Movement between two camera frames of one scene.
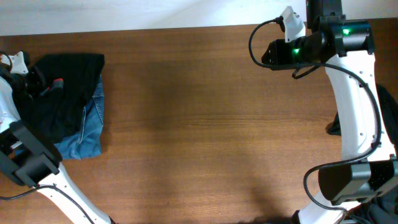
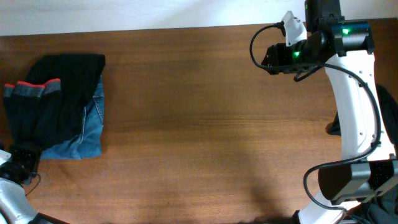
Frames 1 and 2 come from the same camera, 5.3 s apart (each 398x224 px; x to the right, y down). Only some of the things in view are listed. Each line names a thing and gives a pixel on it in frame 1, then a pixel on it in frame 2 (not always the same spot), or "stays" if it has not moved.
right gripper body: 303,50 stays
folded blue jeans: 88,141 stays
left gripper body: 38,81 → 23,156
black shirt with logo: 383,210 stays
